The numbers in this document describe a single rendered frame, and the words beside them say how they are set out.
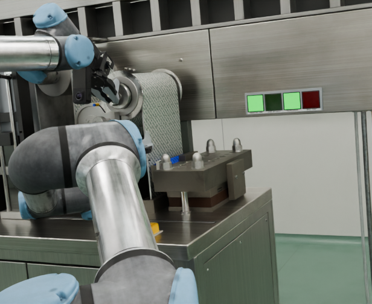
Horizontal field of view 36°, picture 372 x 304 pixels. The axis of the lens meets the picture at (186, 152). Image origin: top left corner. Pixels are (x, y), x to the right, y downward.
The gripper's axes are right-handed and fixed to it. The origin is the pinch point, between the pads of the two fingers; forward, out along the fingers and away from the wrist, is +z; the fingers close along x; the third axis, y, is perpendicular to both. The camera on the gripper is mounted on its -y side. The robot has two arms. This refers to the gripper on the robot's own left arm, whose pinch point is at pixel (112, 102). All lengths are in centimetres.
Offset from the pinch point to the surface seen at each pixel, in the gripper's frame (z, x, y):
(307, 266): 246, 4, 44
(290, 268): 242, 14, 41
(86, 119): 6.2, 12.9, -0.9
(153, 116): 11.6, -7.0, 2.8
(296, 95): 30, -44, 21
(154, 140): 16.1, -7.0, -3.2
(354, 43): 22, -63, 32
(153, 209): 22.5, -8.7, -23.1
